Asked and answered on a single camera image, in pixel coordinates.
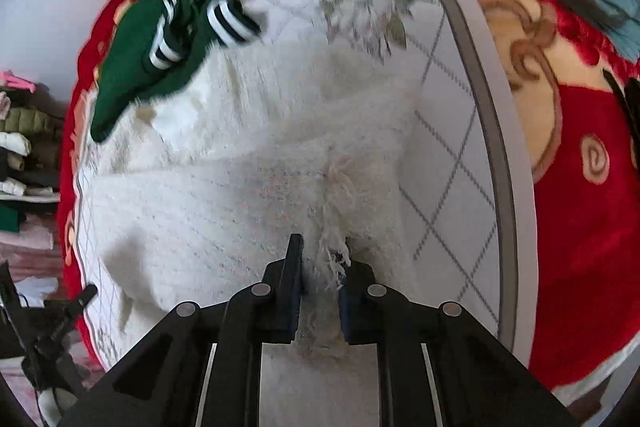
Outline red floral blanket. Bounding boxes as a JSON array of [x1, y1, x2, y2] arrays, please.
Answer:
[[56, 0, 640, 408]]

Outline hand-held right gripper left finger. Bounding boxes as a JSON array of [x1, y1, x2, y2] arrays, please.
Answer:
[[55, 233, 306, 427]]

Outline black coat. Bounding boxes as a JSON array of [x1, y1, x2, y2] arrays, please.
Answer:
[[0, 152, 57, 182]]

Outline black tripod stand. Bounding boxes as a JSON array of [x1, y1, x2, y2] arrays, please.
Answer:
[[0, 262, 98, 408]]

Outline white fluffy sweater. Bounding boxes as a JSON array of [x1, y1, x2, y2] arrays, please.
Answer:
[[92, 42, 426, 427]]

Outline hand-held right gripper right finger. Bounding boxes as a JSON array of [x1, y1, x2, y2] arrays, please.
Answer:
[[339, 257, 581, 427]]

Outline green coat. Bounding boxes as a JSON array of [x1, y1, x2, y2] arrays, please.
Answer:
[[0, 201, 26, 234]]

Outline white quilted floral mat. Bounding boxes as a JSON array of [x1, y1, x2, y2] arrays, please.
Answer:
[[75, 0, 536, 373]]

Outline long white puffer coat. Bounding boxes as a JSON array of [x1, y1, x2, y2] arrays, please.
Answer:
[[0, 177, 56, 200]]

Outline short white puffer jacket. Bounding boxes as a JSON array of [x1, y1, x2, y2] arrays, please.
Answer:
[[0, 132, 32, 156]]

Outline pink plush toy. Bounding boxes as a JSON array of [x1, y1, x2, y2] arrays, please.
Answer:
[[0, 69, 36, 94]]

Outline pink fleece garment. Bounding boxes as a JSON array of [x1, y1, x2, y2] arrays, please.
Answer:
[[0, 227, 55, 253]]

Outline green garment with striped cuffs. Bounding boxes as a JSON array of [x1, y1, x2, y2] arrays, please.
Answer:
[[90, 0, 262, 144]]

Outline olive puffer jacket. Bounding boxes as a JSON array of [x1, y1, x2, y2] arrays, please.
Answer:
[[0, 106, 66, 142]]

